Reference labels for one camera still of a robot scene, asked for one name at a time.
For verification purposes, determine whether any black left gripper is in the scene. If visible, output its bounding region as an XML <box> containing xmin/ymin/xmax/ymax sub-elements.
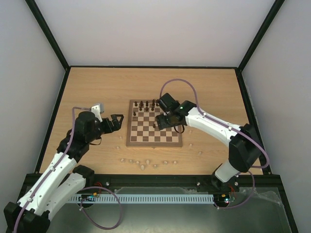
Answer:
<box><xmin>87</xmin><ymin>114</ymin><xmax>124</xmax><ymax>142</ymax></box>

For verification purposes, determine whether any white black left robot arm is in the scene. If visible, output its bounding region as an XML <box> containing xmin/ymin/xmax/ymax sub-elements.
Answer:
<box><xmin>4</xmin><ymin>108</ymin><xmax>124</xmax><ymax>233</ymax></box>

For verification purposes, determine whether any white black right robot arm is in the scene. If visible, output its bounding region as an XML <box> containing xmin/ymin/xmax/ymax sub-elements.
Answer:
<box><xmin>155</xmin><ymin>93</ymin><xmax>262</xmax><ymax>190</ymax></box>

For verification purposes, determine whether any wooden chess board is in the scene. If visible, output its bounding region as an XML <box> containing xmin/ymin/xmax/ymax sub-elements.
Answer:
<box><xmin>126</xmin><ymin>99</ymin><xmax>183</xmax><ymax>148</ymax></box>

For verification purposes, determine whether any left controller circuit board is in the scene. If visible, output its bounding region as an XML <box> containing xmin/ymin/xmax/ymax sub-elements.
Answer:
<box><xmin>78</xmin><ymin>193</ymin><xmax>100</xmax><ymax>201</ymax></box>

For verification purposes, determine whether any controller circuit board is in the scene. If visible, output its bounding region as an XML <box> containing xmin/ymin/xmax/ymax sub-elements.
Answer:
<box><xmin>220</xmin><ymin>192</ymin><xmax>237</xmax><ymax>203</ymax></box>
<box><xmin>78</xmin><ymin>193</ymin><xmax>100</xmax><ymax>201</ymax></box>

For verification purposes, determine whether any right controller circuit board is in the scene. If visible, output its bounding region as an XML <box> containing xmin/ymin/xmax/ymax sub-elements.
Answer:
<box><xmin>220</xmin><ymin>192</ymin><xmax>237</xmax><ymax>203</ymax></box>

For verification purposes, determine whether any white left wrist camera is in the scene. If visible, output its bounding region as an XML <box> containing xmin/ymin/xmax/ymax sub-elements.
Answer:
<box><xmin>91</xmin><ymin>103</ymin><xmax>104</xmax><ymax>122</ymax></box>

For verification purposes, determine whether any black front mounting rail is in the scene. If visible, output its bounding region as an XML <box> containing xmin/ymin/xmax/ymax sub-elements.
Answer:
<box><xmin>24</xmin><ymin>173</ymin><xmax>282</xmax><ymax>195</ymax></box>

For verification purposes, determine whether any white slotted cable duct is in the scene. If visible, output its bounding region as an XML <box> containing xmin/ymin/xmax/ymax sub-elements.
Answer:
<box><xmin>67</xmin><ymin>194</ymin><xmax>214</xmax><ymax>204</ymax></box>

